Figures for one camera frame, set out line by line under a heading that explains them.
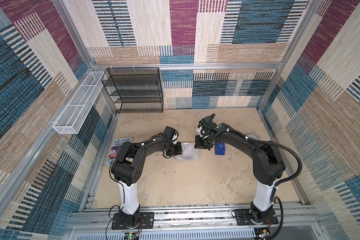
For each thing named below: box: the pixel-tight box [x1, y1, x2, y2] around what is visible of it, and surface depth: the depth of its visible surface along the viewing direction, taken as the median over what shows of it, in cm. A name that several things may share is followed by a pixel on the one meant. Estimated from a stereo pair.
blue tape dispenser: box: [215, 141, 226, 156], surface depth 98 cm
